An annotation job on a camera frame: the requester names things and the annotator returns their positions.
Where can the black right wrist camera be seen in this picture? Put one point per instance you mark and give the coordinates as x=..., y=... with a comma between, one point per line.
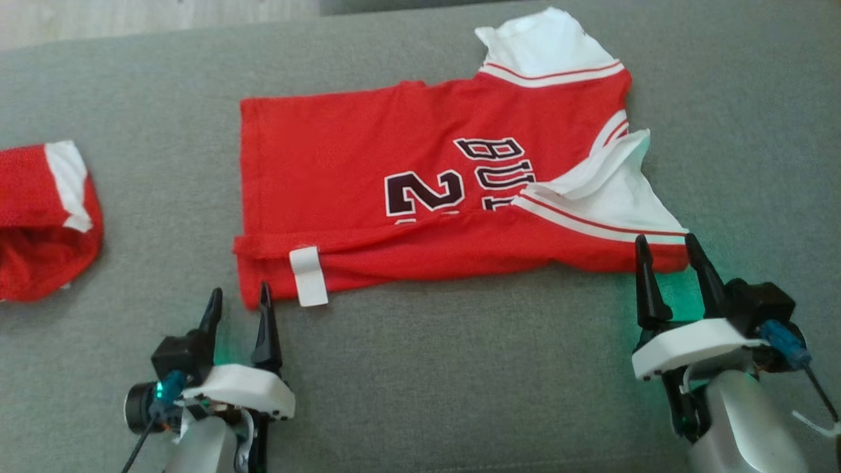
x=762, y=309

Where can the red white basketball jersey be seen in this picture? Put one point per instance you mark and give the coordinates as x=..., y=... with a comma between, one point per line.
x=407, y=171

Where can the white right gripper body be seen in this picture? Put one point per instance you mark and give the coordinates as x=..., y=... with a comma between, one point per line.
x=690, y=345

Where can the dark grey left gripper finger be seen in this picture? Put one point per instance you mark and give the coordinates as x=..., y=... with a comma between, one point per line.
x=211, y=318
x=266, y=335

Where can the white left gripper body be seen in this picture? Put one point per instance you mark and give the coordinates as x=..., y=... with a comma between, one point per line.
x=243, y=391

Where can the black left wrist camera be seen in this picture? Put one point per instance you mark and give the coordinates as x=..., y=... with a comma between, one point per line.
x=171, y=368

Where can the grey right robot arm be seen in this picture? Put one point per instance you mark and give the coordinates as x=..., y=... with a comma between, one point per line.
x=736, y=427

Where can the red white-striped shorts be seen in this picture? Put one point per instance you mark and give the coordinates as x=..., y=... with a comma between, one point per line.
x=39, y=223

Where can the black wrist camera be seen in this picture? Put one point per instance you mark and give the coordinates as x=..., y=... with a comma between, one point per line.
x=171, y=368
x=762, y=309

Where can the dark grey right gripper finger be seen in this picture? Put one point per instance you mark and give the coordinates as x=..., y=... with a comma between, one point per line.
x=706, y=279
x=649, y=289

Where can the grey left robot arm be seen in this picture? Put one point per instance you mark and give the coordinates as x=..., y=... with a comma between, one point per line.
x=204, y=447

